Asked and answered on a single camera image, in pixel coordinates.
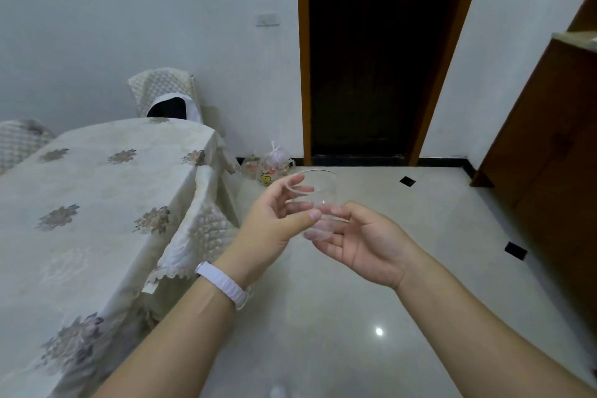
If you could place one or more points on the person's left thumb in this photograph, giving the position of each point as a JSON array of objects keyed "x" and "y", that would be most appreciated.
[{"x": 303, "y": 222}]

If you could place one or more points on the person's right hand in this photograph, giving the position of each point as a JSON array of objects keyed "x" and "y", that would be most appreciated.
[{"x": 373, "y": 248}]

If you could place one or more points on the pale stone cabinet top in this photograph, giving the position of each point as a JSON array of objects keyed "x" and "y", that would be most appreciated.
[{"x": 576, "y": 40}]

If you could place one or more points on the person's right thumb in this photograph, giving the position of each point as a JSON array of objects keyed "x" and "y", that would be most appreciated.
[{"x": 347, "y": 212}]

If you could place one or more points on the person's right forearm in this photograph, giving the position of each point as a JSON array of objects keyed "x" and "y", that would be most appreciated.
[{"x": 475, "y": 332}]

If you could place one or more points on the person's left hand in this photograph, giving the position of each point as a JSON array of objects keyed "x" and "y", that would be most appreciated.
[{"x": 261, "y": 239}]

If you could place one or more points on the person's left forearm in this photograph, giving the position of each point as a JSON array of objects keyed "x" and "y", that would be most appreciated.
[{"x": 177, "y": 341}]

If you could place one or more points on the white wristband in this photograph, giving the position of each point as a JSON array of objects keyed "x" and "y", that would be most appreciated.
[{"x": 224, "y": 283}]

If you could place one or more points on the person's left middle finger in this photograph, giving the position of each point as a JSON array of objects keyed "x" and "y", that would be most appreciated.
[{"x": 302, "y": 189}]

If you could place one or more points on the dark wooden door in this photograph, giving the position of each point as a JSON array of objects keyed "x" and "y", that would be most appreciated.
[{"x": 382, "y": 48}]

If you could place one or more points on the person's right middle finger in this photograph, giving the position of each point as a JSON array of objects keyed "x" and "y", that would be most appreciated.
[{"x": 329, "y": 248}]

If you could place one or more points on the floral beige tablecloth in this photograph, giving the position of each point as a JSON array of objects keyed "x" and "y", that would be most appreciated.
[{"x": 93, "y": 206}]

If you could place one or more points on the small clear plastic bag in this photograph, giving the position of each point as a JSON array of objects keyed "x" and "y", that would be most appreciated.
[{"x": 250, "y": 167}]

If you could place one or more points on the clear glass cup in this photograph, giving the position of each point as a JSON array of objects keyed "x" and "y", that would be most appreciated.
[{"x": 322, "y": 188}]

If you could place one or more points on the white wall switch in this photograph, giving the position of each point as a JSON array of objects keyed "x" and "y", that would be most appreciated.
[{"x": 267, "y": 20}]

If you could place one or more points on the chair with quilted cover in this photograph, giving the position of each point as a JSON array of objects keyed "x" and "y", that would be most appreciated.
[
  {"x": 200, "y": 234},
  {"x": 18, "y": 141},
  {"x": 161, "y": 83}
]

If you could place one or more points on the tied clear plastic bag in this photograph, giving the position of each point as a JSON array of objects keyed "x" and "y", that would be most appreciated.
[{"x": 276, "y": 164}]

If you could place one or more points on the brown wooden cabinet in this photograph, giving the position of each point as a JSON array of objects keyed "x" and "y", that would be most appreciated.
[{"x": 545, "y": 155}]

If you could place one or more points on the brown wooden door frame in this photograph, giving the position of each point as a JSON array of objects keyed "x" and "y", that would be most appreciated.
[{"x": 303, "y": 62}]

